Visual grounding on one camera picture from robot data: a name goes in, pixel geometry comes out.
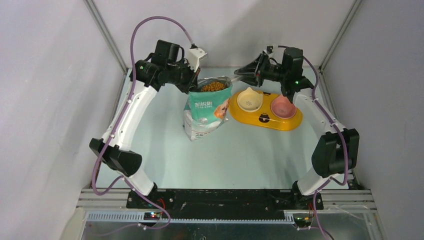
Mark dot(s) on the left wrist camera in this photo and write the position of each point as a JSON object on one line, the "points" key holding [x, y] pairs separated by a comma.
{"points": [[194, 56]]}

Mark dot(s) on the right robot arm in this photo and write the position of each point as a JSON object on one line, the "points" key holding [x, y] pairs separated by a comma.
{"points": [[337, 147]]}

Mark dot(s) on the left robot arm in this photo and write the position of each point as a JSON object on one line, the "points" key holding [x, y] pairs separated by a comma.
{"points": [[114, 147]]}

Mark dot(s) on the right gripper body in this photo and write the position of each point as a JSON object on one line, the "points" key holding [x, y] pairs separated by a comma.
{"points": [[274, 72]]}

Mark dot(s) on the pink ceramic bowl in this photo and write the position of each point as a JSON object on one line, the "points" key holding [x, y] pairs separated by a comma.
{"points": [[282, 108]]}

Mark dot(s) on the cream ceramic bowl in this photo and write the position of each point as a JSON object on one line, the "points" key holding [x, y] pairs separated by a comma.
{"points": [[249, 100]]}

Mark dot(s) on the clear plastic scoop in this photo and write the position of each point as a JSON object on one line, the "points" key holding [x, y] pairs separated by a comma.
{"points": [[234, 78]]}

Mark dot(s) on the brown pet food kibble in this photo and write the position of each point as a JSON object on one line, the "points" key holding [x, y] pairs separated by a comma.
{"points": [[213, 86]]}

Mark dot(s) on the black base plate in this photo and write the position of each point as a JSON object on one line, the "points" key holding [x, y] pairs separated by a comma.
{"points": [[225, 204]]}

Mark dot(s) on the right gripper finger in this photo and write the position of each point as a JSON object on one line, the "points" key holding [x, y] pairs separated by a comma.
{"points": [[251, 68], [255, 81]]}

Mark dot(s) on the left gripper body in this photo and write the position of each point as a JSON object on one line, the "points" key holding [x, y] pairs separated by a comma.
{"points": [[181, 76]]}

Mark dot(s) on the yellow double bowl stand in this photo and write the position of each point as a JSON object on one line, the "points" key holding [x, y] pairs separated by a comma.
{"points": [[264, 116]]}

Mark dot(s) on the green pet food bag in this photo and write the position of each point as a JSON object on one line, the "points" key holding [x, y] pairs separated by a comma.
{"points": [[204, 112]]}

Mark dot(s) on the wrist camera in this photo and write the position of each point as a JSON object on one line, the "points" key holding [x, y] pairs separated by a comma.
{"points": [[194, 56], [269, 50]]}

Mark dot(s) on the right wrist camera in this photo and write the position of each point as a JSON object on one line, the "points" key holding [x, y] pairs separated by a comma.
{"points": [[269, 50]]}

